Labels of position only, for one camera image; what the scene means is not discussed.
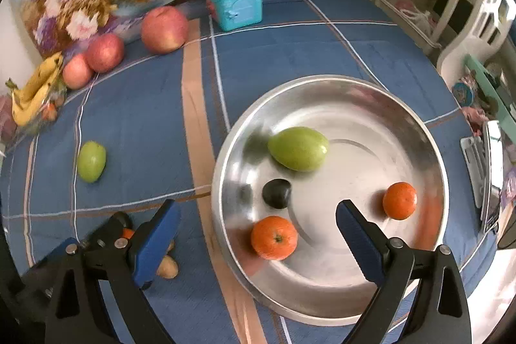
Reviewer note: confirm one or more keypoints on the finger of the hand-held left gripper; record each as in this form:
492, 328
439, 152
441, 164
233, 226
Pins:
117, 223

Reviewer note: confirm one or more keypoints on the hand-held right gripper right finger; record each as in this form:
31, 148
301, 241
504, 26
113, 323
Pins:
358, 239

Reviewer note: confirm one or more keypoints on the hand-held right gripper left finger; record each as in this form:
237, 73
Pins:
157, 239

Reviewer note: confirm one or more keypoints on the small orange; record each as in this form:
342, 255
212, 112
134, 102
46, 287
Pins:
128, 233

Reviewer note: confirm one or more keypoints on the brown kiwi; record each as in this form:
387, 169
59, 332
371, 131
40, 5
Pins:
168, 267

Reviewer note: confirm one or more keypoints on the small green mango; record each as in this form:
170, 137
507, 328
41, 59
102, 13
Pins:
91, 162

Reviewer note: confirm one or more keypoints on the stainless steel bowl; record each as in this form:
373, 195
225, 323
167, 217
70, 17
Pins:
363, 118

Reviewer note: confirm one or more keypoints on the medium orange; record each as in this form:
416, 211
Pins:
399, 201

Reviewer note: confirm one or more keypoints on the large orange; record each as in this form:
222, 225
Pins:
274, 238

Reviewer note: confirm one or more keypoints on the dark purple plum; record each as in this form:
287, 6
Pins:
276, 194

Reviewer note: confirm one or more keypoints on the green apple on plate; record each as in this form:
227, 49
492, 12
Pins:
298, 148

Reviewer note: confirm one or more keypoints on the blue plaid tablecloth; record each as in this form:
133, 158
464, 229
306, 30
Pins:
141, 106

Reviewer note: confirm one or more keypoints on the clear glass fruit bowl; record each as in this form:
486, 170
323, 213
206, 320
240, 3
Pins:
38, 124

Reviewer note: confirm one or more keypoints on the small red fruit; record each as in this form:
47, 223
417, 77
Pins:
49, 111

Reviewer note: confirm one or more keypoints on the silver metal device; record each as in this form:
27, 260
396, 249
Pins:
492, 166

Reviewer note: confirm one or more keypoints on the small red apple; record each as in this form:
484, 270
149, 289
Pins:
76, 72

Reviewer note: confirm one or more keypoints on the yellow banana bunch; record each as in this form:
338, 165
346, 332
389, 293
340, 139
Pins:
34, 90

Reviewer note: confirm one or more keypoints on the medium red apple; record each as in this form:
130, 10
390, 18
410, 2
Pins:
105, 53

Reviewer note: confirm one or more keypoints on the round blue tin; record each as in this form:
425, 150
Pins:
465, 94

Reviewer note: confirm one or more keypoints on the large red apple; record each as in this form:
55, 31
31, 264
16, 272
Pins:
164, 29

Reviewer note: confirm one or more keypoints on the white plastic bag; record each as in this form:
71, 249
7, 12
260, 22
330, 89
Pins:
417, 17

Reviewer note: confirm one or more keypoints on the white curved furniture panel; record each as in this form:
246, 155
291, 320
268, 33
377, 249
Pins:
471, 33

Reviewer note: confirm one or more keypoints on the teal storage box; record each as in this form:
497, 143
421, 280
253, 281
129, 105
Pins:
236, 3

